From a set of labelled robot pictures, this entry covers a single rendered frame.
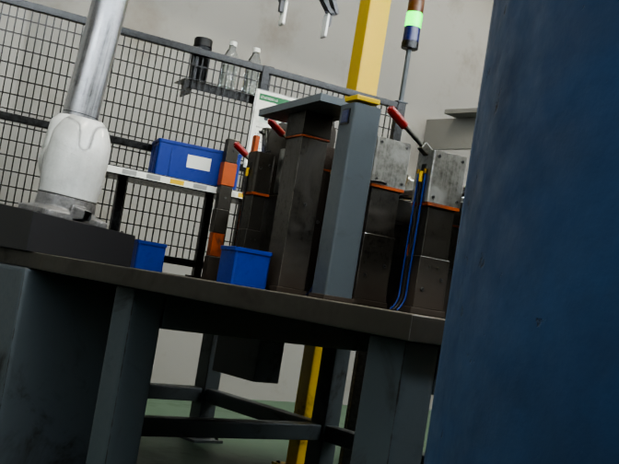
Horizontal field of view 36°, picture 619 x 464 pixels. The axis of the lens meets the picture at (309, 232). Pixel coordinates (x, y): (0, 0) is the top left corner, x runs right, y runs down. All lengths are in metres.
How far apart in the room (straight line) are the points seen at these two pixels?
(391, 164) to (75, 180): 0.81
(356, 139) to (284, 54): 4.01
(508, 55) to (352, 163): 1.65
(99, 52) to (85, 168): 0.41
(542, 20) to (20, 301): 2.05
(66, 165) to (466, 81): 5.19
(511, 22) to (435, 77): 6.64
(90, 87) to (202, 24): 3.02
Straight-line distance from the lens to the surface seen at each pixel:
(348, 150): 2.11
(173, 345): 5.68
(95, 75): 2.78
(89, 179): 2.53
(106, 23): 2.80
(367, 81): 3.97
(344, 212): 2.10
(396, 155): 2.35
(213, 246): 3.34
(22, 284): 2.40
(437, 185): 2.11
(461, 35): 7.38
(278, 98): 3.74
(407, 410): 1.48
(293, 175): 2.34
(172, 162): 3.38
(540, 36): 0.44
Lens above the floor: 0.70
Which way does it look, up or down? 4 degrees up
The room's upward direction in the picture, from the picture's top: 9 degrees clockwise
